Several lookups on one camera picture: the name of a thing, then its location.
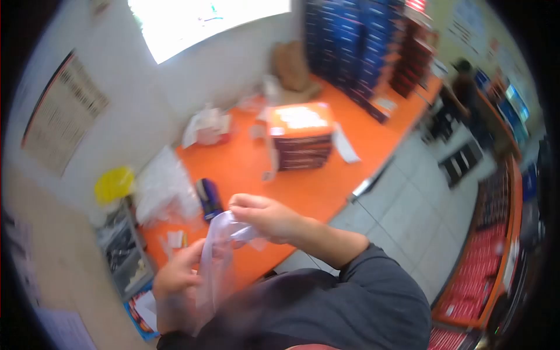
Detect person's left hand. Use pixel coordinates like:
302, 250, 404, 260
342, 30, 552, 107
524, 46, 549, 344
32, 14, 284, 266
152, 239, 207, 303

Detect person's right hand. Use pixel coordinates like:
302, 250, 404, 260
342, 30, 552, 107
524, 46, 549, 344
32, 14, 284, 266
228, 193, 308, 245

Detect person's right fingers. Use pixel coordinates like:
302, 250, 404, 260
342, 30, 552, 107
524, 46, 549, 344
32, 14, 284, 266
228, 193, 281, 220

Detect person's left fingers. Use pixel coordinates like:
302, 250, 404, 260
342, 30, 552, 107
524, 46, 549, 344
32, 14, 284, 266
174, 239, 207, 268

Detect clear plastic bag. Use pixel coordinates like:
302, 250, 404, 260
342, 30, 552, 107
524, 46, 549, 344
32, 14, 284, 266
194, 210, 268, 326

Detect dark blue stapler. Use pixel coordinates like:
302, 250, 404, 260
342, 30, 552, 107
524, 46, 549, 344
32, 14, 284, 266
195, 177, 225, 222

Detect grey tray of parts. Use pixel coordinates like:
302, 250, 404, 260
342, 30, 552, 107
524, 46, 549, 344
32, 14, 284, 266
95, 206, 157, 300

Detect pile of clear plastic bags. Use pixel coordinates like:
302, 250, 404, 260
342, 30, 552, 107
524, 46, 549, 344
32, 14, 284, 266
134, 146, 203, 227

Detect blue and red booklet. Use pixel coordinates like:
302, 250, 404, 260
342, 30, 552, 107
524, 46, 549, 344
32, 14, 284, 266
123, 283, 161, 341

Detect stack of orange-topped boxes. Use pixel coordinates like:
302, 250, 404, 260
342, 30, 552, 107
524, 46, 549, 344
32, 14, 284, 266
265, 101, 337, 172

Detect white crumpled packets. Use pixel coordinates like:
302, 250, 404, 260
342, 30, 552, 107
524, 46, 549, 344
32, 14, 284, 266
181, 105, 233, 149

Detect yellow round object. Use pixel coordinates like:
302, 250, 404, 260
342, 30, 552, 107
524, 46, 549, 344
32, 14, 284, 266
94, 166, 135, 205

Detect white paper sheet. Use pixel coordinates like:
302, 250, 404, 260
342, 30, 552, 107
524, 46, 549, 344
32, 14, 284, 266
332, 122, 362, 164

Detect person's body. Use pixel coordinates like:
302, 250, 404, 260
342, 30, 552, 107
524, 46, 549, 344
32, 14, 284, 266
157, 243, 433, 350

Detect brown paper bag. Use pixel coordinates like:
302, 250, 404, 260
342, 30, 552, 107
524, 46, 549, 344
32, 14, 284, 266
271, 41, 323, 105

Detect stack of blue boxes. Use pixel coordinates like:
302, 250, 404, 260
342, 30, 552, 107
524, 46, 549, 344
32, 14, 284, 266
304, 0, 405, 108

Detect bright window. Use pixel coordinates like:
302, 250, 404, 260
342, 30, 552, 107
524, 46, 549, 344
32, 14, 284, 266
128, 0, 293, 65

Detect stack of red boxes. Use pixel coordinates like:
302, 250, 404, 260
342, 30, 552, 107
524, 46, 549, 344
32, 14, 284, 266
389, 0, 438, 99

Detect full shop shelf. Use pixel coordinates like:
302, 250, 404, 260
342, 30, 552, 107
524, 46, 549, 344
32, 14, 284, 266
429, 153, 541, 350

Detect wall poster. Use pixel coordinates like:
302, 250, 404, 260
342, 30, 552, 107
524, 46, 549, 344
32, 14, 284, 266
21, 49, 111, 177

